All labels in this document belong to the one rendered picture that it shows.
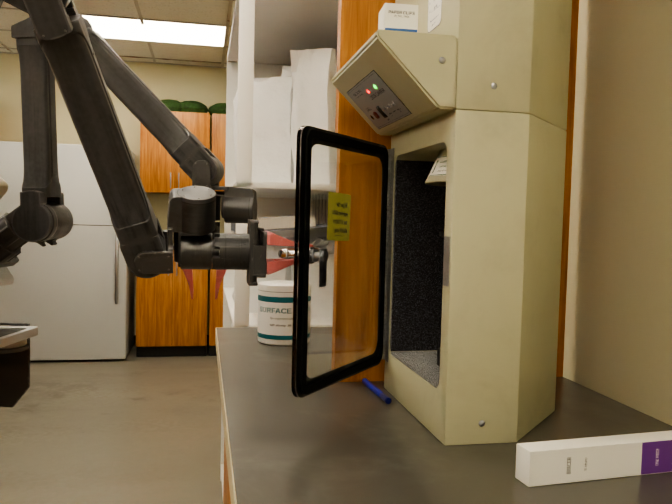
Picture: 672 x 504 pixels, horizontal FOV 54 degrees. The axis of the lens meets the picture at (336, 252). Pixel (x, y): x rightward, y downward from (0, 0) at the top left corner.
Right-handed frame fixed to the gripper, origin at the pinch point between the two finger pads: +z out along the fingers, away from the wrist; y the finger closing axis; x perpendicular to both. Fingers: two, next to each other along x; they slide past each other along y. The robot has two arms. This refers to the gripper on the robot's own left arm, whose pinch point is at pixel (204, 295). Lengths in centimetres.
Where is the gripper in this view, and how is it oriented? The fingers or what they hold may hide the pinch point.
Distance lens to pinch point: 133.8
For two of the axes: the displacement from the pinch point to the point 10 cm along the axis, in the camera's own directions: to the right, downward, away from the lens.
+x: -2.0, -0.6, 9.8
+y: 9.8, 0.2, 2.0
